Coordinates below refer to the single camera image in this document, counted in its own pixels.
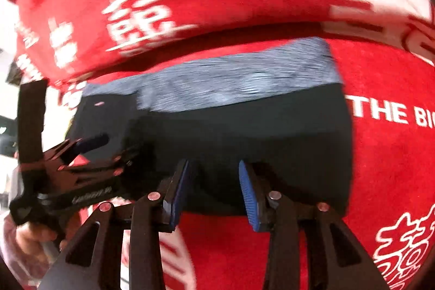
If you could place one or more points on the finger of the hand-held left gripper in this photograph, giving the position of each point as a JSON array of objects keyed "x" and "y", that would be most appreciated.
[
  {"x": 122, "y": 162},
  {"x": 91, "y": 142}
]

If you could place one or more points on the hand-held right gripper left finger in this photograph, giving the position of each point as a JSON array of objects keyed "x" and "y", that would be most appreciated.
[{"x": 178, "y": 195}]

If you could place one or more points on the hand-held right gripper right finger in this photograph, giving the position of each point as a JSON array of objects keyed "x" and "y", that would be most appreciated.
[{"x": 246, "y": 195}]

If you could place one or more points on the black pants with blue stripes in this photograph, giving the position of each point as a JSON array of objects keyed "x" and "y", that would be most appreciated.
[{"x": 238, "y": 133}]

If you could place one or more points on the person's left hand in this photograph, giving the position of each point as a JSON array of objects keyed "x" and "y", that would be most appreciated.
[{"x": 30, "y": 237}]

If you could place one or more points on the red printed blanket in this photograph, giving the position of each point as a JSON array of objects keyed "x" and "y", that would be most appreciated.
[{"x": 390, "y": 157}]

